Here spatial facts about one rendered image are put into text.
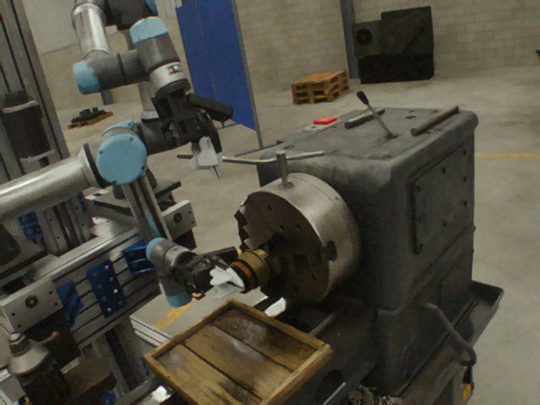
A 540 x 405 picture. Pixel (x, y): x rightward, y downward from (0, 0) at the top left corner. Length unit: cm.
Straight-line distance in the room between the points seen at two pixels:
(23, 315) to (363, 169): 91
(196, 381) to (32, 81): 101
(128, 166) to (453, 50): 1015
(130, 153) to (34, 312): 48
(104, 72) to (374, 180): 65
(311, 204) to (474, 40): 995
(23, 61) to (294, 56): 1091
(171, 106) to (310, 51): 1105
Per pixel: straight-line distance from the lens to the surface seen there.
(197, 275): 100
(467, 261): 160
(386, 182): 101
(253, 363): 106
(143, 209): 124
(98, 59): 105
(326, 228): 97
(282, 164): 100
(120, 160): 103
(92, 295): 143
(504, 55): 1080
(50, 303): 123
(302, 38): 1197
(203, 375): 107
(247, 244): 102
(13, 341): 89
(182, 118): 89
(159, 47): 94
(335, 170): 108
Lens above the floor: 160
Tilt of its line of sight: 22 degrees down
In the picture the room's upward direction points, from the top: 11 degrees counter-clockwise
